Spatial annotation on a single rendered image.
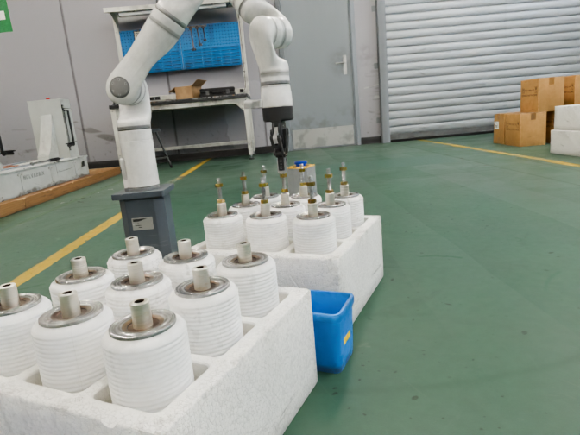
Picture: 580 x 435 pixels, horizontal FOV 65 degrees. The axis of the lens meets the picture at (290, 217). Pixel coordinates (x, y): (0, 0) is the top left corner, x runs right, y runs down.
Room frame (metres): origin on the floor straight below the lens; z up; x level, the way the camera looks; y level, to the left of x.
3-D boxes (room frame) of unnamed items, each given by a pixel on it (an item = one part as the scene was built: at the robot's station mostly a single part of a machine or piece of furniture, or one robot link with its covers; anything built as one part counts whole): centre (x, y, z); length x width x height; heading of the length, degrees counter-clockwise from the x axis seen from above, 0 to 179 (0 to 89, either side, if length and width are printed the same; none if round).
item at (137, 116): (1.34, 0.42, 0.54); 0.09 x 0.09 x 0.17; 86
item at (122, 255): (0.81, 0.29, 0.25); 0.08 x 0.08 x 0.01
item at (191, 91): (5.92, 1.11, 0.87); 0.40 x 0.30 x 0.23; 77
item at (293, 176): (1.44, -0.05, 0.16); 0.07 x 0.07 x 0.31; 65
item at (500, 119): (4.72, -2.34, 0.15); 0.30 x 0.24 x 0.30; 89
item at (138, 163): (1.34, 0.42, 0.39); 0.09 x 0.09 x 0.17; 1
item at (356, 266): (1.15, 0.01, 0.09); 0.39 x 0.39 x 0.18; 65
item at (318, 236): (0.99, -0.05, 0.16); 0.10 x 0.10 x 0.18
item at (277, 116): (1.15, 0.01, 0.45); 0.08 x 0.08 x 0.09
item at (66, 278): (0.71, 0.34, 0.25); 0.08 x 0.08 x 0.01
